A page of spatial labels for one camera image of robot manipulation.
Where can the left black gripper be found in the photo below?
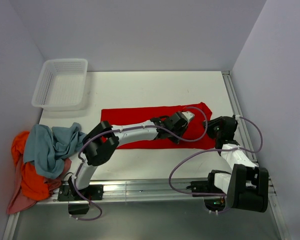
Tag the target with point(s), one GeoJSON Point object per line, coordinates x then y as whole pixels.
{"type": "Point", "coordinates": [181, 131]}

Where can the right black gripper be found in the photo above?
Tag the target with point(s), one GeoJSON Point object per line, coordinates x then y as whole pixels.
{"type": "Point", "coordinates": [211, 123]}

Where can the red t shirt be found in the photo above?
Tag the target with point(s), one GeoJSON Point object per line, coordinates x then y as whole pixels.
{"type": "Point", "coordinates": [128, 116]}

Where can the blue grey t shirt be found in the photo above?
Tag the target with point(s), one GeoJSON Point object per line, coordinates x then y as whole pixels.
{"type": "Point", "coordinates": [47, 147]}

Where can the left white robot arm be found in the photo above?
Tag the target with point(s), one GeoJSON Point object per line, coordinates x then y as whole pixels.
{"type": "Point", "coordinates": [100, 144]}

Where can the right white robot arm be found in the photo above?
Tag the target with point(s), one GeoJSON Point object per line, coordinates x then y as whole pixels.
{"type": "Point", "coordinates": [246, 186]}

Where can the white plastic perforated basket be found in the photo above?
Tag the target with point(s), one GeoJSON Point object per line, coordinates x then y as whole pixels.
{"type": "Point", "coordinates": [62, 85]}

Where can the orange t shirt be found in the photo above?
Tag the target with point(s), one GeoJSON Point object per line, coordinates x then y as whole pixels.
{"type": "Point", "coordinates": [32, 185]}

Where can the pink t shirt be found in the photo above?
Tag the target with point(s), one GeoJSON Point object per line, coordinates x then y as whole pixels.
{"type": "Point", "coordinates": [19, 202]}

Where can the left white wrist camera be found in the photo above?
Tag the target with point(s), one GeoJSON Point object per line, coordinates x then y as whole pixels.
{"type": "Point", "coordinates": [188, 116]}

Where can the aluminium right side rail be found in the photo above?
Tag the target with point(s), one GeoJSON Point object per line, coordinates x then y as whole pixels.
{"type": "Point", "coordinates": [242, 133]}

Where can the aluminium front rail frame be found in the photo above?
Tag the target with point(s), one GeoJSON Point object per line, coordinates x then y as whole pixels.
{"type": "Point", "coordinates": [141, 210]}

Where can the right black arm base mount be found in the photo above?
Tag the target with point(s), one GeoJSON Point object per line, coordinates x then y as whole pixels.
{"type": "Point", "coordinates": [217, 203]}

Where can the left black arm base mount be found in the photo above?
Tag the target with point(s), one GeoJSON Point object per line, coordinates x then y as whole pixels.
{"type": "Point", "coordinates": [92, 192]}

